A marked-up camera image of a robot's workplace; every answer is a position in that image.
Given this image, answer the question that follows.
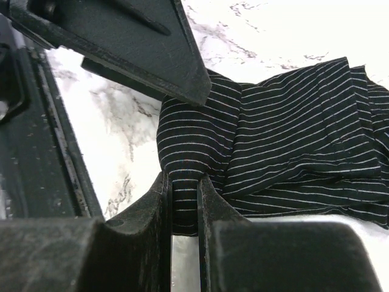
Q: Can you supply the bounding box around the black patterned boxer underwear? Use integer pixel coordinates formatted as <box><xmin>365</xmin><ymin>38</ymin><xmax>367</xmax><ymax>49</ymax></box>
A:
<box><xmin>156</xmin><ymin>57</ymin><xmax>388</xmax><ymax>236</ymax></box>

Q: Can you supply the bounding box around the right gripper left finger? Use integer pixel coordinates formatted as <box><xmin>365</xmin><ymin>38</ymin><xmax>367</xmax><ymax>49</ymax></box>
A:
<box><xmin>1</xmin><ymin>173</ymin><xmax>171</xmax><ymax>291</ymax></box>

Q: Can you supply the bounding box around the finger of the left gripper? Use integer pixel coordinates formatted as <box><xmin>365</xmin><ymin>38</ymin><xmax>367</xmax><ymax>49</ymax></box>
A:
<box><xmin>1</xmin><ymin>1</ymin><xmax>212</xmax><ymax>106</ymax></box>
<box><xmin>81</xmin><ymin>57</ymin><xmax>165</xmax><ymax>101</ymax></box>

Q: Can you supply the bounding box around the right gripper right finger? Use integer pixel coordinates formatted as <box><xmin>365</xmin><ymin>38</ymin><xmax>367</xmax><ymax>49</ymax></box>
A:
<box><xmin>197</xmin><ymin>176</ymin><xmax>381</xmax><ymax>292</ymax></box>

